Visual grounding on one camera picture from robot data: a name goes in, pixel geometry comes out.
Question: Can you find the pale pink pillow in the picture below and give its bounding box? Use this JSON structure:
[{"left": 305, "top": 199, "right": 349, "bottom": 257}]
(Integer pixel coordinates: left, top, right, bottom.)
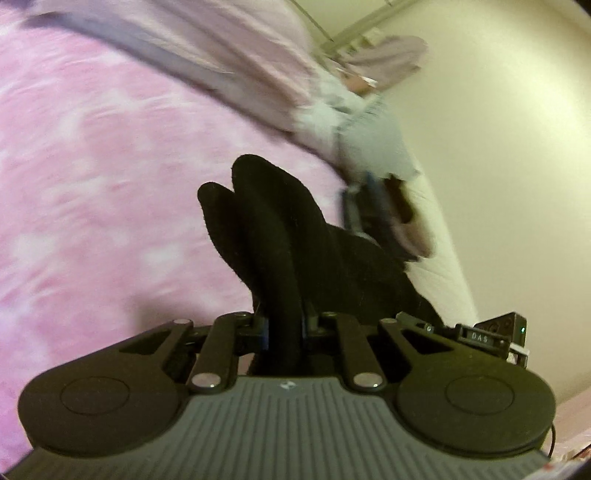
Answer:
[{"left": 28, "top": 0, "right": 325, "bottom": 139}]

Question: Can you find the brown garment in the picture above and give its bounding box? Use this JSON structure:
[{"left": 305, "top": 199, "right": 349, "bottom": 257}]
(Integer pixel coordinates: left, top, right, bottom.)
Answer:
[{"left": 387, "top": 175, "right": 437, "bottom": 262}]

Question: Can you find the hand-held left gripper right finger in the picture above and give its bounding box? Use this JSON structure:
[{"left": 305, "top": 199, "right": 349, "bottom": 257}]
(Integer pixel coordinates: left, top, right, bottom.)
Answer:
[{"left": 301, "top": 312, "right": 441, "bottom": 393}]

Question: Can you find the white mattress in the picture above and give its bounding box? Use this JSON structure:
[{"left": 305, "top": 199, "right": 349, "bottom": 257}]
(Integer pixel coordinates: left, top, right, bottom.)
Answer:
[{"left": 406, "top": 172, "right": 477, "bottom": 325}]

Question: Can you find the yellow wooden clothes rack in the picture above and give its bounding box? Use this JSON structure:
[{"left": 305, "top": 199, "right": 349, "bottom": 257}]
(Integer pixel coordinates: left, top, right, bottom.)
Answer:
[{"left": 295, "top": 0, "right": 416, "bottom": 63}]

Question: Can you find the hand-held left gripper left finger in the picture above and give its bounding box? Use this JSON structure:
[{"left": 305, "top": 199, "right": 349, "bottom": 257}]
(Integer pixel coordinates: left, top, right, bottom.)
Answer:
[{"left": 119, "top": 313, "right": 269, "bottom": 394}]

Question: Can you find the grey white quilt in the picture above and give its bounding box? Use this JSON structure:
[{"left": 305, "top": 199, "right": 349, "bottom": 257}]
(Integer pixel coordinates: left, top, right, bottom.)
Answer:
[{"left": 294, "top": 78, "right": 422, "bottom": 182}]

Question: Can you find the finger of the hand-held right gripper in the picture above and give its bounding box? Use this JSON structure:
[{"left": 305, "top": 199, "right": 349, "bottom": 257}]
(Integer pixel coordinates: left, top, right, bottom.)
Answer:
[{"left": 396, "top": 312, "right": 458, "bottom": 340}]

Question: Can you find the black garment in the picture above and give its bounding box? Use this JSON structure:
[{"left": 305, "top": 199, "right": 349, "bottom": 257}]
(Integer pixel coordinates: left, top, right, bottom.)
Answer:
[{"left": 197, "top": 154, "right": 445, "bottom": 376}]

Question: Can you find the pink floral blanket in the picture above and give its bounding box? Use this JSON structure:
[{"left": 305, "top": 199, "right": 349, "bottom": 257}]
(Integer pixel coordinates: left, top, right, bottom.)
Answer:
[{"left": 0, "top": 9, "right": 352, "bottom": 462}]

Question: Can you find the lavender cloth on shelf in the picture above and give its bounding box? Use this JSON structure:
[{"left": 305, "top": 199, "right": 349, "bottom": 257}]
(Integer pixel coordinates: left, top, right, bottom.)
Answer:
[{"left": 342, "top": 34, "right": 430, "bottom": 89}]

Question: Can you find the navy striped garment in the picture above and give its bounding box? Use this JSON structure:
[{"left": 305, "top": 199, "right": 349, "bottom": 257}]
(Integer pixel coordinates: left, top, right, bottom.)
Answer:
[{"left": 342, "top": 172, "right": 394, "bottom": 243}]

